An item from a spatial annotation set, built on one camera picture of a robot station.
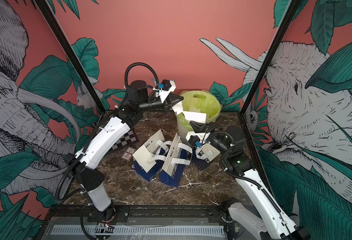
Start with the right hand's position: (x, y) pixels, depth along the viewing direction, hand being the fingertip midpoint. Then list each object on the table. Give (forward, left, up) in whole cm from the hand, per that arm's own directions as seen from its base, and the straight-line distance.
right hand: (193, 117), depth 61 cm
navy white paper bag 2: (-1, +18, -22) cm, 28 cm away
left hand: (+9, +5, +5) cm, 12 cm away
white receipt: (-10, +23, -19) cm, 31 cm away
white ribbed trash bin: (+8, +4, -21) cm, 23 cm away
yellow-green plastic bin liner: (+33, -6, -19) cm, 39 cm away
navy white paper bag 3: (-5, -6, -24) cm, 25 cm away
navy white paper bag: (-5, +6, -24) cm, 25 cm away
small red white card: (+5, +40, -40) cm, 56 cm away
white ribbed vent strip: (-36, +24, -41) cm, 60 cm away
